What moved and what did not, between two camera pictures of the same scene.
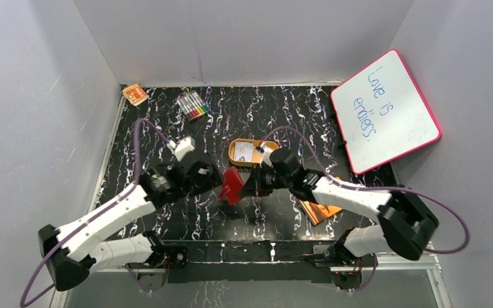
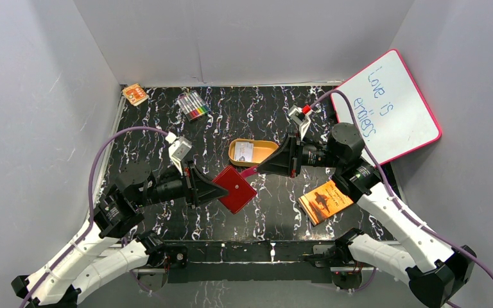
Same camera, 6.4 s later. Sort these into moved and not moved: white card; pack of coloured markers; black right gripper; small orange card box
Moved: black right gripper
Not moved: pack of coloured markers; small orange card box; white card
